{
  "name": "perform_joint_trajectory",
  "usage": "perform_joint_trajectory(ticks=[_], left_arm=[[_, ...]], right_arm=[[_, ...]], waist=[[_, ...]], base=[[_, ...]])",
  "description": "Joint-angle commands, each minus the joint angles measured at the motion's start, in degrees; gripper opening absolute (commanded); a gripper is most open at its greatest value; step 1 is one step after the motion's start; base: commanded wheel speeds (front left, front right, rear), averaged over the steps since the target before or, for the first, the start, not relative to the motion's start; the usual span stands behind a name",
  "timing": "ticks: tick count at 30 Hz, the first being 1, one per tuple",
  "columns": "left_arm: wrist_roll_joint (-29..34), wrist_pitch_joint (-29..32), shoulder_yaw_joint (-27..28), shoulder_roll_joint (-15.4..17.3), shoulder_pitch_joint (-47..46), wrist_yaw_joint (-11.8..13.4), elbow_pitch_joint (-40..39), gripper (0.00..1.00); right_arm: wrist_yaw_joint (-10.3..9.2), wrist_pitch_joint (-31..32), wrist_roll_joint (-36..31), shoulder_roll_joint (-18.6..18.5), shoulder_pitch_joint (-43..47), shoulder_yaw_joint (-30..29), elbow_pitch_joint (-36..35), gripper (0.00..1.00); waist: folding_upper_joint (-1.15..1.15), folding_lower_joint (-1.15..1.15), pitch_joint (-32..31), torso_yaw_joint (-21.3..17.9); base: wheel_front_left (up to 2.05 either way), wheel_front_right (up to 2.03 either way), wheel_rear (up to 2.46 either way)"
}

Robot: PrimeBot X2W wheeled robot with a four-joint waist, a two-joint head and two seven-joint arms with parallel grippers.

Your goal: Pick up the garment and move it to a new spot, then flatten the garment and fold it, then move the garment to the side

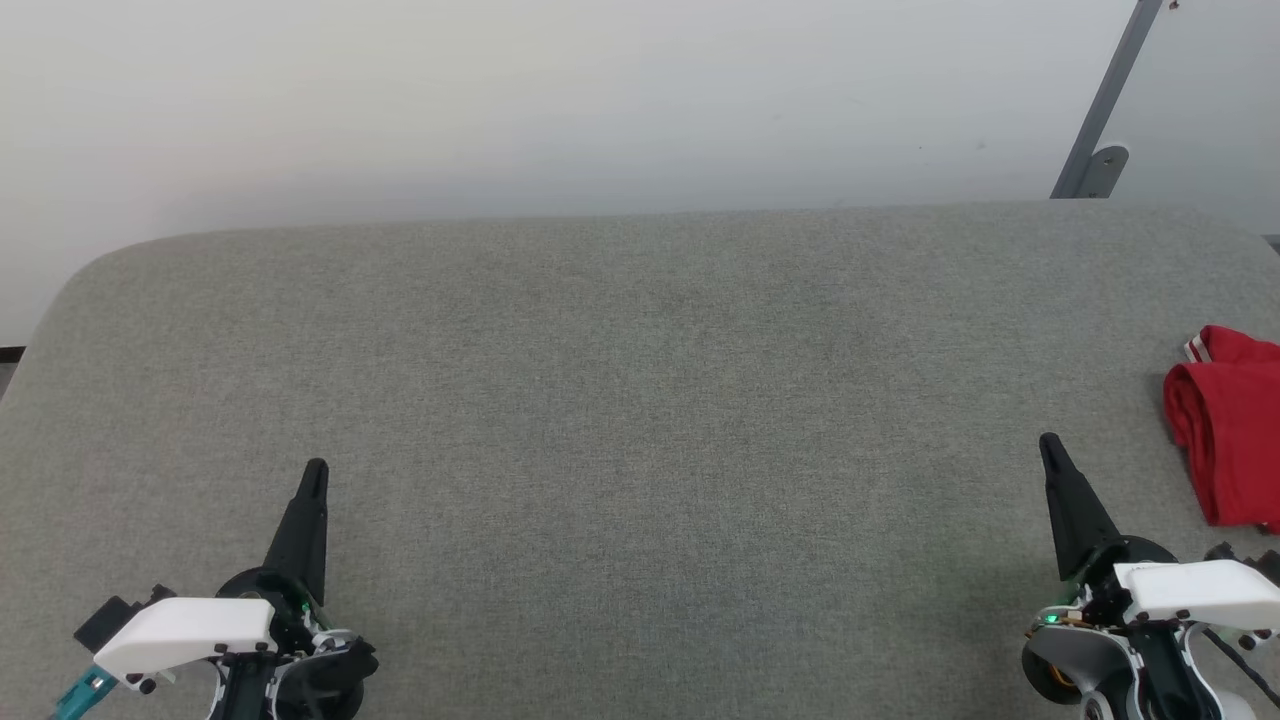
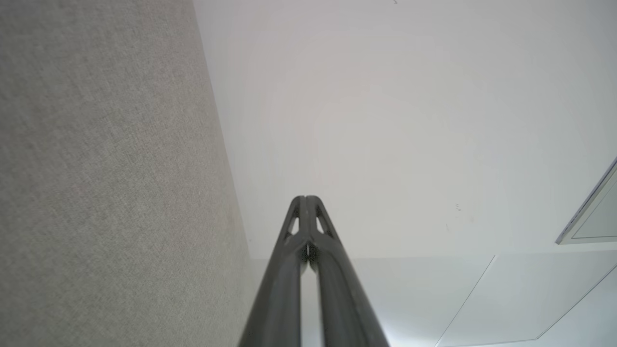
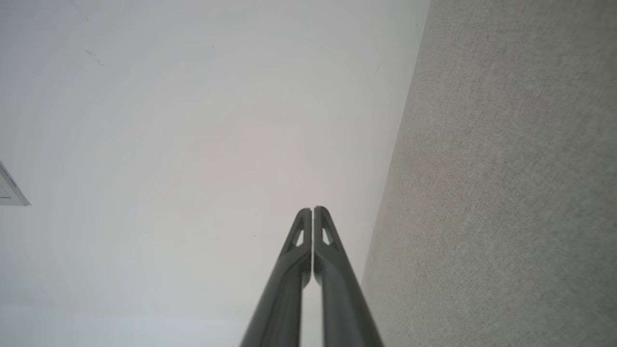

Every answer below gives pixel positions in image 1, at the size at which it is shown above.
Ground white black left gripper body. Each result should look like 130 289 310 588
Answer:
92 568 381 720

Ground thin black right cable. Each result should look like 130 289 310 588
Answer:
1198 626 1280 703

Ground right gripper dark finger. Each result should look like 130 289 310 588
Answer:
1038 432 1126 581

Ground grey round post bracket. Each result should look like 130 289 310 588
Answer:
1078 146 1131 199

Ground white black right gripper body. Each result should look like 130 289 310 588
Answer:
1020 535 1280 720

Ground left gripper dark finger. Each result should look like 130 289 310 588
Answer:
262 458 331 606

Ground teal cable connector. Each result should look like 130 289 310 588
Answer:
50 662 119 720

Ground grey metal post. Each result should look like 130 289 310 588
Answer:
1050 0 1166 199

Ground red white basketball jersey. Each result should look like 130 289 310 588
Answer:
1162 325 1280 531

